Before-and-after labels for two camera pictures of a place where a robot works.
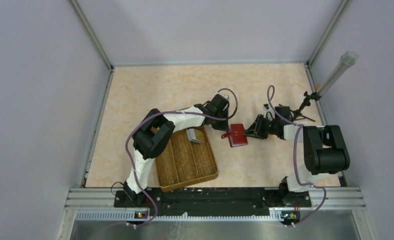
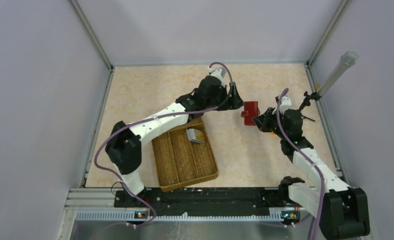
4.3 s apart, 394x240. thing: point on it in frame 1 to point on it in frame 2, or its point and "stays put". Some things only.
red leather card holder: [237, 135] to [251, 111]
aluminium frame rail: [92, 34] stays put
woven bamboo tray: [184, 163] stays put
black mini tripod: [297, 114] stays put
